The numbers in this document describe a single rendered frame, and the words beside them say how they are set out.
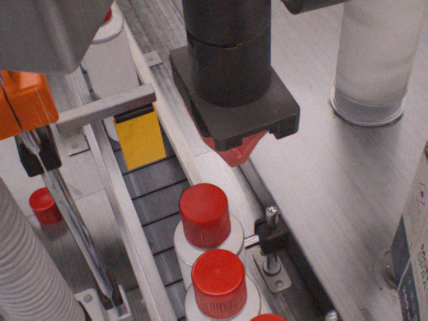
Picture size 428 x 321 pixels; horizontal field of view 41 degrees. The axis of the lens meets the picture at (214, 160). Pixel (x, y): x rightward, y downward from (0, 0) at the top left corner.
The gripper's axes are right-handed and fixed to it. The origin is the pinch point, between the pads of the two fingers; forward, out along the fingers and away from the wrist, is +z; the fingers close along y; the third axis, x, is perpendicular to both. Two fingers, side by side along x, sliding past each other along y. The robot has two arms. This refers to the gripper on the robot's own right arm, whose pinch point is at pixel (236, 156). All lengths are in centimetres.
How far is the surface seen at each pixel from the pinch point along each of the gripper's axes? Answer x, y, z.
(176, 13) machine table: -8.0, 45.5, 18.7
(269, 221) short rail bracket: -1.9, -2.6, 7.9
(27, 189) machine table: 21.0, 20.4, 18.7
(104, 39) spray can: 6.7, 17.4, -2.4
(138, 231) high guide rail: 9.9, -0.2, 5.3
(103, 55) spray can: 7.2, 17.4, -0.5
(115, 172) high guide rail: 10.0, 7.2, 5.4
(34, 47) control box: 11.3, -15.5, -28.3
